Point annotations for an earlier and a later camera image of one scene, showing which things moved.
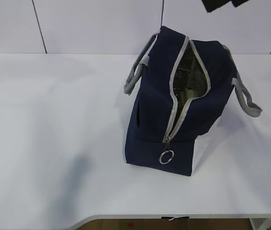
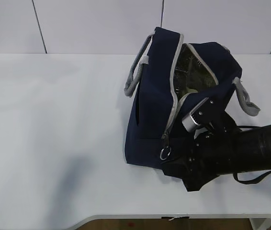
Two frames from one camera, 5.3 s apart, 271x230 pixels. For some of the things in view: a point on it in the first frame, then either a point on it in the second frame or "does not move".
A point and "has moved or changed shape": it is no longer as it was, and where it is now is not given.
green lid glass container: (189, 94) has moved or changed shape
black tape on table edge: (171, 218) does not move
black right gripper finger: (237, 3) to (195, 180)
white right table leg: (262, 224) does not move
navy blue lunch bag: (180, 88) does not move
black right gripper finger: (210, 5) to (178, 167)
